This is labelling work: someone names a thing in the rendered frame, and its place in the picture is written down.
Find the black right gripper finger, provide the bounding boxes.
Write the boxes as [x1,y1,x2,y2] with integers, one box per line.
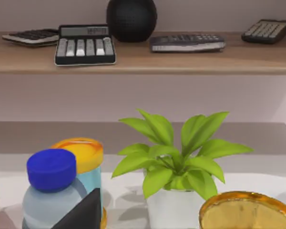
[51,188,102,229]

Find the clear bottle with blue cap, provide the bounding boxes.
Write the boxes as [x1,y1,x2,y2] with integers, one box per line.
[21,148,89,229]

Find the light blue bottle orange lid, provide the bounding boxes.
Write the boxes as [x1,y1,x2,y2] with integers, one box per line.
[50,137,108,229]

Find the green plant in white pot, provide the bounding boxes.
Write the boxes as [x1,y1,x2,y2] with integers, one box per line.
[111,109,255,229]

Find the wooden shelf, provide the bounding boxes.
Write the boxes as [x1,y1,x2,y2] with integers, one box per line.
[0,31,286,76]

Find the black calculator with upright display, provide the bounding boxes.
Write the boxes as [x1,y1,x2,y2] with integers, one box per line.
[54,24,117,67]

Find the flat black calculator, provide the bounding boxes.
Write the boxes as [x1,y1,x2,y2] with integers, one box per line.
[1,29,60,47]

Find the dark grey calculator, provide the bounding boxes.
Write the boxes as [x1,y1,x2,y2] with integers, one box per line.
[149,34,226,53]

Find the black round speaker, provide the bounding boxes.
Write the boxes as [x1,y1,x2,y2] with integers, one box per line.
[106,0,158,43]

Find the black calculator with beige keys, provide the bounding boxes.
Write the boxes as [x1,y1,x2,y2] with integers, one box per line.
[241,19,286,45]

